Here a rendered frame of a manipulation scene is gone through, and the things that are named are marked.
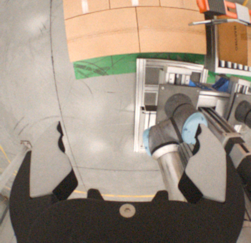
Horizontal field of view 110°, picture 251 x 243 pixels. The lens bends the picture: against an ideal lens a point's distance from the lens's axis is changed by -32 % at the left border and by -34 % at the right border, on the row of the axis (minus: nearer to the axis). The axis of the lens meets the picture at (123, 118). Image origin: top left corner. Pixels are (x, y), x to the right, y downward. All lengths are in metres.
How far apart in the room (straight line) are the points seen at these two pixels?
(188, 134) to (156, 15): 0.94
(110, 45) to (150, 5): 0.47
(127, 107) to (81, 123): 0.75
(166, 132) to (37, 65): 1.93
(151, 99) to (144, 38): 0.74
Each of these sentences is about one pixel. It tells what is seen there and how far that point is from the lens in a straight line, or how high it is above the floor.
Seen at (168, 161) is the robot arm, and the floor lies 1.33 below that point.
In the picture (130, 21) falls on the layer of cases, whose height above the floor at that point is 0.54.
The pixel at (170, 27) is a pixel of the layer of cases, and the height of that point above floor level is 0.54.
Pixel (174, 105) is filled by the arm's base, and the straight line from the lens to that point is 0.60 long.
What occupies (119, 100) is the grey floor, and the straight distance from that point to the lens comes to 1.75.
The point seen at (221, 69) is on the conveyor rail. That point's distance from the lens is 1.33.
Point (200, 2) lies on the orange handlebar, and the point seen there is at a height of 1.26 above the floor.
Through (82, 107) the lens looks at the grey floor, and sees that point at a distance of 1.90.
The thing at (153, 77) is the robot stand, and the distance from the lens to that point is 1.47.
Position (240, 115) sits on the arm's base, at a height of 1.09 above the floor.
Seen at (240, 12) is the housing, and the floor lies 1.26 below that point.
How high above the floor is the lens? 1.63
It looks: 61 degrees down
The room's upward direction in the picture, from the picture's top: 175 degrees counter-clockwise
